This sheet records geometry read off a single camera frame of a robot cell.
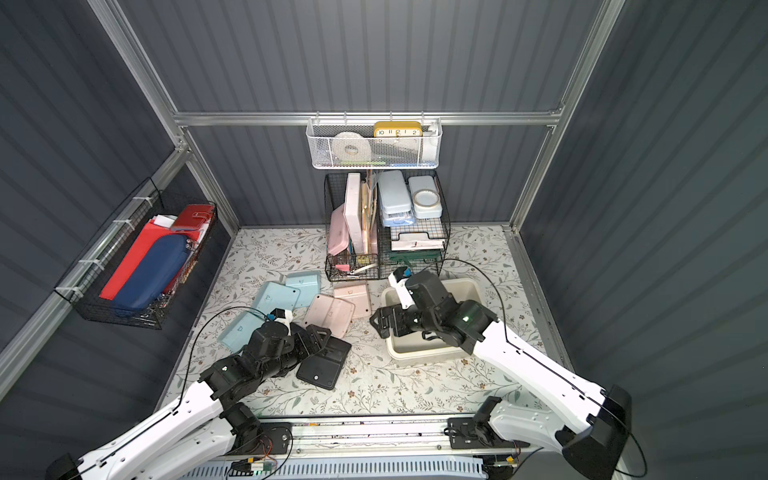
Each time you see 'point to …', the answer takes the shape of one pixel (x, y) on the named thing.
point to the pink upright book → (352, 211)
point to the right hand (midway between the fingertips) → (393, 323)
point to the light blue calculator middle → (275, 295)
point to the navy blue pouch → (156, 274)
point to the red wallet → (194, 217)
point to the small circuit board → (251, 466)
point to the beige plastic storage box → (415, 346)
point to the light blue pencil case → (395, 199)
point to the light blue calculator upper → (309, 284)
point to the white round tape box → (426, 199)
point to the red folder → (134, 257)
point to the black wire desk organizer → (382, 220)
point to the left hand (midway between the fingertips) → (321, 340)
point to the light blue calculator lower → (239, 334)
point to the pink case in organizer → (338, 238)
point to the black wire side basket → (87, 278)
